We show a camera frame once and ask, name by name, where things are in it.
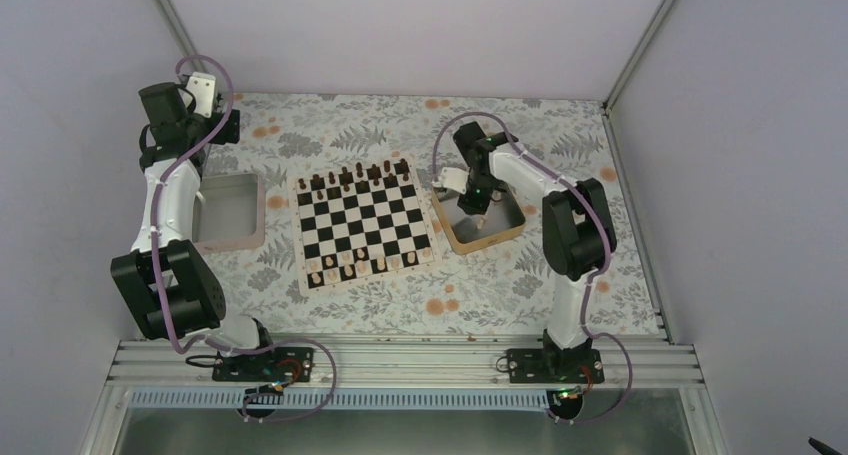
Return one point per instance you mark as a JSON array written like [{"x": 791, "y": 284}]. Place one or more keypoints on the floral patterned table mat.
[{"x": 505, "y": 289}]

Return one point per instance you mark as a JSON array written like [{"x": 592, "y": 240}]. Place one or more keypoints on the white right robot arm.
[{"x": 578, "y": 236}]

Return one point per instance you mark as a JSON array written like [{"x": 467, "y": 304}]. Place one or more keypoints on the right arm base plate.
[{"x": 553, "y": 366}]

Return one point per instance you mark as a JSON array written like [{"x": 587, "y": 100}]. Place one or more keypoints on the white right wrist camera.
[{"x": 452, "y": 179}]

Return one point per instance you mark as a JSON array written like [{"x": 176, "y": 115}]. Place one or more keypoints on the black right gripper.
[{"x": 478, "y": 206}]

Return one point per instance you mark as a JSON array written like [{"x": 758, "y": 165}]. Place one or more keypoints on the pink tin lid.
[{"x": 229, "y": 214}]

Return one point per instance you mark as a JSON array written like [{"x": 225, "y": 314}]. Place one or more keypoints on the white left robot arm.
[{"x": 167, "y": 286}]

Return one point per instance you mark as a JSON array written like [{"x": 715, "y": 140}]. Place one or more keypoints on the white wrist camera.
[
  {"x": 452, "y": 179},
  {"x": 203, "y": 87}
]

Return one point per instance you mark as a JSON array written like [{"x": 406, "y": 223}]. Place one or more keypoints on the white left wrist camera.
[{"x": 203, "y": 87}]

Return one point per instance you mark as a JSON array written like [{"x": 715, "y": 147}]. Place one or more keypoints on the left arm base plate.
[{"x": 282, "y": 365}]

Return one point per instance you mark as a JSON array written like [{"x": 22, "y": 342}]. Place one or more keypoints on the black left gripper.
[{"x": 232, "y": 134}]

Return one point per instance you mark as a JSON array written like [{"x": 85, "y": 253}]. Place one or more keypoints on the gold metal tin tray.
[{"x": 505, "y": 221}]

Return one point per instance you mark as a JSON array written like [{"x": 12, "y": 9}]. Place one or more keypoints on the black white chessboard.
[{"x": 377, "y": 207}]

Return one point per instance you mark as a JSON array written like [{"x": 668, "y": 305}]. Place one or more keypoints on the aluminium rail frame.
[{"x": 419, "y": 362}]

